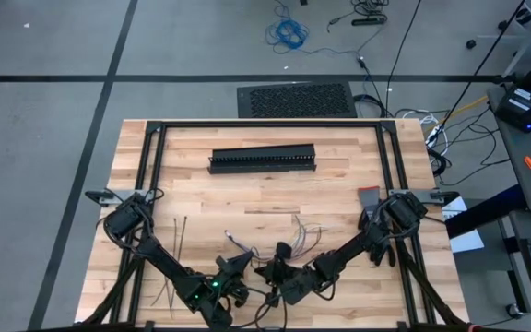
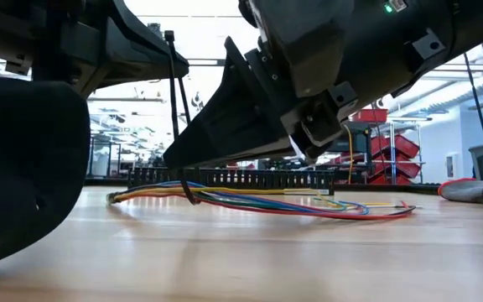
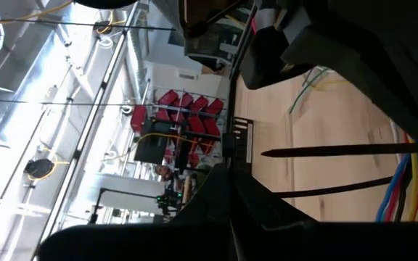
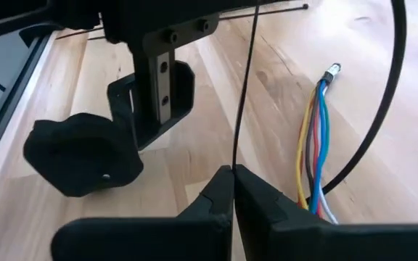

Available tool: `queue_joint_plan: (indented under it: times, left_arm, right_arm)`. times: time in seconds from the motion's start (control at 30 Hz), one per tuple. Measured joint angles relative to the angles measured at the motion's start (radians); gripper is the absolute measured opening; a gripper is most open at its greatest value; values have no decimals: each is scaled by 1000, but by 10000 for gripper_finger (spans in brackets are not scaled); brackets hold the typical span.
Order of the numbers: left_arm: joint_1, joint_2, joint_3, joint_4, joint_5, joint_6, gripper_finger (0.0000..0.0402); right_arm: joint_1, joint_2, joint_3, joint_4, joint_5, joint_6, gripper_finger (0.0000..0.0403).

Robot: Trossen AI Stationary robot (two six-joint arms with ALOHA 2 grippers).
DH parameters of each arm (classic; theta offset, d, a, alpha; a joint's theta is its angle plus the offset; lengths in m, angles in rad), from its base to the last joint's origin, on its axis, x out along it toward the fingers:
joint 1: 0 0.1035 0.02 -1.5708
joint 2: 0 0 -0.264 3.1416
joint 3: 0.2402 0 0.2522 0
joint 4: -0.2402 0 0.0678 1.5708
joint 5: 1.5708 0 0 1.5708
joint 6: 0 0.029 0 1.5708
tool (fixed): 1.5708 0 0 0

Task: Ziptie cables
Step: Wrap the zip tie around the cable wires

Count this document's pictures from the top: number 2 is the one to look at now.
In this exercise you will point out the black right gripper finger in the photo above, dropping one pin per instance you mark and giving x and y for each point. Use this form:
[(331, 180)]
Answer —
[(233, 126)]

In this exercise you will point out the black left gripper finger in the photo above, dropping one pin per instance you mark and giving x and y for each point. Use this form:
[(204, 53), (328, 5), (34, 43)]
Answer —
[(23, 168), (149, 58)]

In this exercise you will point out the black zip tie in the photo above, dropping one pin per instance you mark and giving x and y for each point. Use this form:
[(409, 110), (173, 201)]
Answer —
[(173, 92)]

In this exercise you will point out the small red storage bin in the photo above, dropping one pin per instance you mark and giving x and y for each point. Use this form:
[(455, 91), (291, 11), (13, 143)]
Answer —
[(371, 116)]

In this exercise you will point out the black monitor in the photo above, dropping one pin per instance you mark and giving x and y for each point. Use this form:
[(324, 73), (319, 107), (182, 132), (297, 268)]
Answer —
[(356, 140)]

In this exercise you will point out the metal shelf rack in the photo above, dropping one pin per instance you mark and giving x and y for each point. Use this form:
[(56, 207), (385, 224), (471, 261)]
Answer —
[(393, 130)]

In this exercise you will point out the white wall box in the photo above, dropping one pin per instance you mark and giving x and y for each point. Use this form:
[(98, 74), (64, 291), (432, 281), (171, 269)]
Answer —
[(453, 165)]

